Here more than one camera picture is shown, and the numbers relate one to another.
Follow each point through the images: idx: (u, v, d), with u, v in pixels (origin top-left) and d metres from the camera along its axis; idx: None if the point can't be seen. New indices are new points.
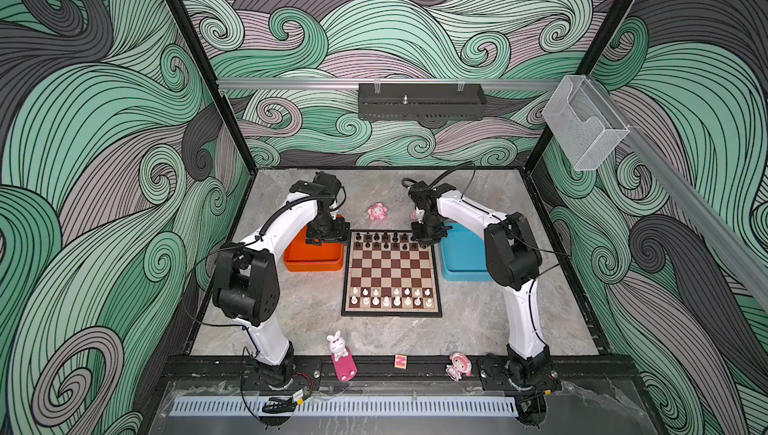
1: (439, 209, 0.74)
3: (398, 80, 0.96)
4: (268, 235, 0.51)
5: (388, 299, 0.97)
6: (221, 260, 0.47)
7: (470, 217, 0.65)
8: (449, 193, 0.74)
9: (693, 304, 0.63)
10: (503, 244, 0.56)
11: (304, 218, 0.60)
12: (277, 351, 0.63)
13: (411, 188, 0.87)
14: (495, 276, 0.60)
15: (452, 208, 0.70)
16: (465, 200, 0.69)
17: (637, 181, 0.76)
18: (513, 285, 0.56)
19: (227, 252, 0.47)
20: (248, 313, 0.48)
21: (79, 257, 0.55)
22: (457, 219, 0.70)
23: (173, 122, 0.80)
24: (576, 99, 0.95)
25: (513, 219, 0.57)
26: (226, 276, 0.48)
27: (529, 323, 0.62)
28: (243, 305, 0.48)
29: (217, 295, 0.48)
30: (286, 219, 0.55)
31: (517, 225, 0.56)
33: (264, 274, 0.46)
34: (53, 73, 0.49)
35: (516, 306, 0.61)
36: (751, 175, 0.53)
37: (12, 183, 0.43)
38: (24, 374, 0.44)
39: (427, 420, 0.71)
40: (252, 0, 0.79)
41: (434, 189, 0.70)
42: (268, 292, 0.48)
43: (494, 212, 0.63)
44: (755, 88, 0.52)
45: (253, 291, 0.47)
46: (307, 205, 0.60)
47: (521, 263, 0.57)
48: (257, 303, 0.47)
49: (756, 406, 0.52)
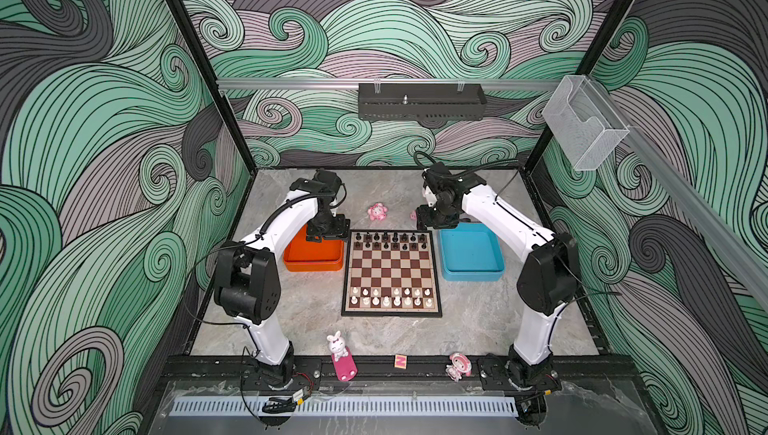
1: (465, 208, 0.63)
3: (398, 80, 0.96)
4: (269, 234, 0.51)
5: (388, 299, 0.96)
6: (221, 258, 0.47)
7: (505, 227, 0.55)
8: (480, 190, 0.62)
9: (693, 304, 0.63)
10: (546, 270, 0.47)
11: (304, 217, 0.60)
12: (277, 351, 0.63)
13: (434, 175, 0.73)
14: (526, 296, 0.53)
15: (482, 210, 0.59)
16: (500, 203, 0.58)
17: (637, 181, 0.76)
18: (545, 310, 0.50)
19: (227, 251, 0.47)
20: (249, 312, 0.48)
21: (79, 257, 0.55)
22: (488, 224, 0.60)
23: (173, 122, 0.80)
24: (576, 99, 0.95)
25: (561, 239, 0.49)
26: (227, 275, 0.48)
27: (543, 335, 0.57)
28: (245, 304, 0.48)
29: (218, 294, 0.49)
30: (287, 218, 0.55)
31: (565, 247, 0.52)
33: (263, 273, 0.46)
34: (53, 73, 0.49)
35: (541, 323, 0.55)
36: (751, 175, 0.53)
37: (12, 183, 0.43)
38: (24, 374, 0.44)
39: (427, 421, 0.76)
40: (252, 0, 0.79)
41: (460, 179, 0.65)
42: (269, 291, 0.48)
43: (539, 229, 0.53)
44: (755, 88, 0.52)
45: (253, 291, 0.47)
46: (307, 203, 0.60)
47: (562, 289, 0.51)
48: (257, 302, 0.47)
49: (756, 406, 0.52)
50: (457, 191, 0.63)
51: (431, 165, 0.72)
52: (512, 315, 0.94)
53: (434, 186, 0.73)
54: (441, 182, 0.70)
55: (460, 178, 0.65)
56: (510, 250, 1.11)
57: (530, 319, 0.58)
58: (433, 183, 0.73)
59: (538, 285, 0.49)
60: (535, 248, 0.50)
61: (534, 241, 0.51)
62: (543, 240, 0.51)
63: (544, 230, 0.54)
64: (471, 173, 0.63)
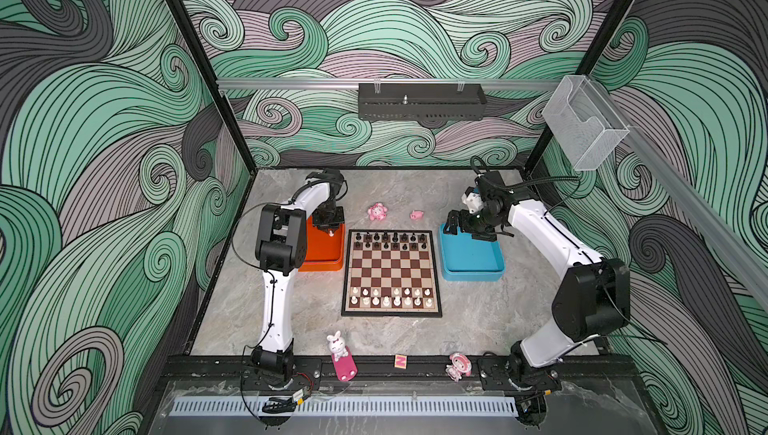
1: (511, 219, 0.62)
3: (397, 80, 0.97)
4: (298, 201, 0.65)
5: (388, 299, 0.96)
6: (263, 216, 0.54)
7: (549, 243, 0.53)
8: (530, 204, 0.60)
9: (692, 304, 0.63)
10: (584, 292, 0.44)
11: (323, 195, 0.75)
12: (285, 336, 0.66)
13: (486, 182, 0.73)
14: (560, 319, 0.50)
15: (528, 222, 0.58)
16: (548, 218, 0.56)
17: (637, 181, 0.76)
18: (577, 337, 0.47)
19: (268, 212, 0.60)
20: (284, 262, 0.60)
21: (79, 257, 0.55)
22: (531, 238, 0.58)
23: (173, 122, 0.80)
24: (576, 99, 0.95)
25: (612, 265, 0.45)
26: (266, 231, 0.60)
27: (558, 353, 0.55)
28: (281, 254, 0.60)
29: (257, 249, 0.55)
30: (314, 191, 0.70)
31: (614, 275, 0.47)
33: (300, 229, 0.60)
34: (54, 73, 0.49)
35: (564, 342, 0.52)
36: (751, 174, 0.53)
37: (12, 183, 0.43)
38: (24, 373, 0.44)
39: (427, 420, 0.71)
40: (252, 0, 0.79)
41: (512, 191, 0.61)
42: (302, 243, 0.61)
43: (586, 249, 0.50)
44: (755, 88, 0.52)
45: (290, 244, 0.60)
46: (322, 184, 0.74)
47: (601, 320, 0.46)
48: (293, 252, 0.60)
49: (756, 406, 0.52)
50: (505, 202, 0.63)
51: (486, 173, 0.72)
52: (512, 315, 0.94)
53: (485, 193, 0.73)
54: (492, 191, 0.69)
55: (512, 189, 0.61)
56: (510, 250, 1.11)
57: (552, 330, 0.56)
58: (485, 189, 0.73)
59: (574, 307, 0.46)
60: (577, 266, 0.47)
61: (577, 260, 0.48)
62: (588, 261, 0.48)
63: (591, 251, 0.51)
64: (525, 186, 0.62)
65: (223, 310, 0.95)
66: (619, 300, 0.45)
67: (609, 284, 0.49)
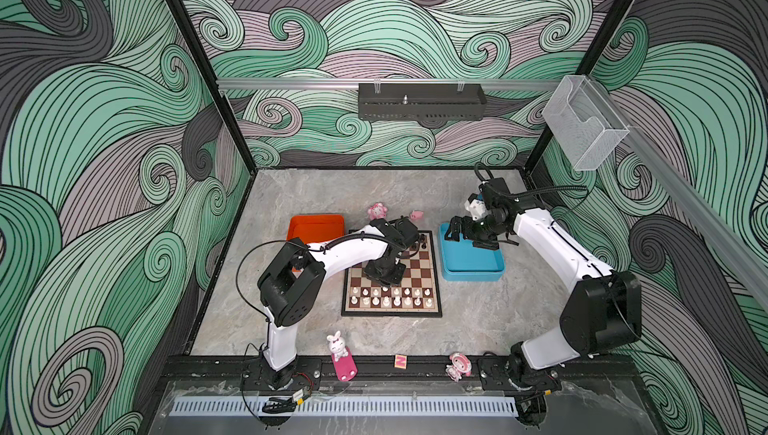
1: (518, 229, 0.61)
3: (397, 80, 0.97)
4: (333, 251, 0.53)
5: (389, 299, 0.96)
6: (282, 251, 0.51)
7: (557, 254, 0.51)
8: (536, 214, 0.59)
9: (693, 305, 0.63)
10: (594, 307, 0.43)
11: (368, 255, 0.60)
12: (281, 356, 0.62)
13: (492, 191, 0.71)
14: (569, 333, 0.48)
15: (534, 231, 0.57)
16: (556, 228, 0.55)
17: (637, 181, 0.76)
18: (587, 351, 0.45)
19: (291, 246, 0.50)
20: (276, 311, 0.49)
21: (79, 257, 0.55)
22: (539, 248, 0.56)
23: (173, 122, 0.80)
24: (576, 99, 0.95)
25: (622, 279, 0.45)
26: (278, 265, 0.50)
27: (562, 359, 0.54)
28: (276, 301, 0.49)
29: (262, 278, 0.51)
30: (355, 252, 0.56)
31: (625, 289, 0.46)
33: (306, 286, 0.47)
34: (53, 73, 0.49)
35: (567, 350, 0.52)
36: (752, 173, 0.53)
37: (12, 183, 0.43)
38: (24, 374, 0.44)
39: (426, 420, 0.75)
40: (252, 0, 0.79)
41: (518, 199, 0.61)
42: (303, 303, 0.49)
43: (595, 261, 0.49)
44: (755, 88, 0.52)
45: (290, 295, 0.48)
46: (376, 245, 0.60)
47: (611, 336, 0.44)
48: (286, 306, 0.48)
49: (756, 406, 0.52)
50: (511, 211, 0.62)
51: (491, 179, 0.71)
52: (512, 315, 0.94)
53: (489, 200, 0.72)
54: (498, 199, 0.68)
55: (517, 197, 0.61)
56: (510, 251, 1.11)
57: (555, 338, 0.55)
58: (490, 196, 0.71)
59: (583, 321, 0.45)
60: (587, 278, 0.46)
61: (586, 272, 0.47)
62: (598, 273, 0.46)
63: (600, 263, 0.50)
64: (530, 194, 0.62)
65: (223, 310, 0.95)
66: (630, 315, 0.44)
67: (619, 298, 0.47)
